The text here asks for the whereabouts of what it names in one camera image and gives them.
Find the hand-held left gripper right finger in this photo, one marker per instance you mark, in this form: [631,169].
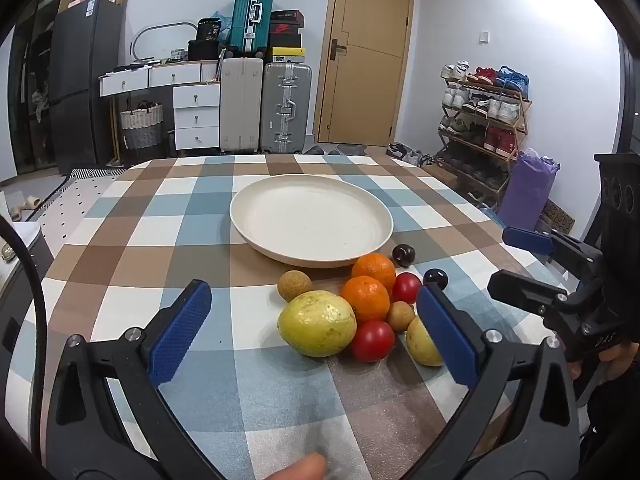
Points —
[450,340]

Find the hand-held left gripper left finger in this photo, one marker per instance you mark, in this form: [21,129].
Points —
[180,332]

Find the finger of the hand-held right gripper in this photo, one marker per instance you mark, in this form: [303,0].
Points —
[525,292]
[530,241]

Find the dark purple plum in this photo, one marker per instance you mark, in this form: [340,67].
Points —
[404,255]
[435,278]

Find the red tomato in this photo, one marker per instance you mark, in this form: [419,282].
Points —
[372,341]
[406,287]

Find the orange mandarin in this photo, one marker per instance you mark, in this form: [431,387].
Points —
[374,270]
[365,300]

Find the large yellow guava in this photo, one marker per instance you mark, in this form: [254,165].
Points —
[317,324]

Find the cream round plate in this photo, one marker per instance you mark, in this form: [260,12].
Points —
[310,220]

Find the person's right forearm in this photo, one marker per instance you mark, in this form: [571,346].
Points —
[615,435]

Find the person's right hand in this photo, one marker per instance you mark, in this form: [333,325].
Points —
[620,362]

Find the person's left hand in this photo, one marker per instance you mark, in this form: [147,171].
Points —
[302,469]

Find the brown doormat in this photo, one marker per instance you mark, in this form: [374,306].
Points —
[557,216]

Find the purple bag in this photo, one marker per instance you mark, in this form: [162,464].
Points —
[527,190]

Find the checked tablecloth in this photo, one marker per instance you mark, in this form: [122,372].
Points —
[175,240]

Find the collection of shoes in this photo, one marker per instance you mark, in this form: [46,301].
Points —
[500,110]

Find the wooden shoe rack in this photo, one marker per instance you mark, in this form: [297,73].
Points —
[520,97]

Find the grey sneakers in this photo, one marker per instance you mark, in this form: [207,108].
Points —
[410,154]

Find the white dotted rug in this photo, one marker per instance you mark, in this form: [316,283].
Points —
[75,200]

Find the beige slippers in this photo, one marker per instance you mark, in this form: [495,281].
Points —
[25,207]

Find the wicker basket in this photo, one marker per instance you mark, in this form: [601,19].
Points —
[141,125]

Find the grey slippers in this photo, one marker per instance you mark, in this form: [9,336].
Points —
[335,150]

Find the white drawer dresser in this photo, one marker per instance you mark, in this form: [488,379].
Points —
[195,110]

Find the beige suitcase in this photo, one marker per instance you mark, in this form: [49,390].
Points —
[241,105]

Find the wooden door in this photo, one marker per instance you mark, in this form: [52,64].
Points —
[370,60]

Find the silver suitcase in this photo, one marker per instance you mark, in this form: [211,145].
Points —
[286,105]

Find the black refrigerator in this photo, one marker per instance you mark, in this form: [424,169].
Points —
[85,85]

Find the dark open wardrobe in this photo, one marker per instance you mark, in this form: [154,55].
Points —
[32,85]

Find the black bag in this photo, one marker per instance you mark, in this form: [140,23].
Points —
[205,40]

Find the yellow black shoe box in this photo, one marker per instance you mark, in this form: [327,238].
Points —
[286,55]

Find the oval mirror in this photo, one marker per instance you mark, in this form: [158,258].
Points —
[150,30]

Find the teal suitcase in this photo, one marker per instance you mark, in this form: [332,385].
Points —
[252,15]

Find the black red shoe box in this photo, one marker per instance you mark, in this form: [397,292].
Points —
[286,17]

